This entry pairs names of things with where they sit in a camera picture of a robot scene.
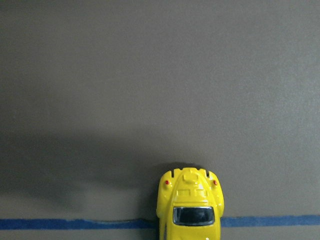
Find yellow beetle toy car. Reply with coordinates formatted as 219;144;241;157
156;167;225;240

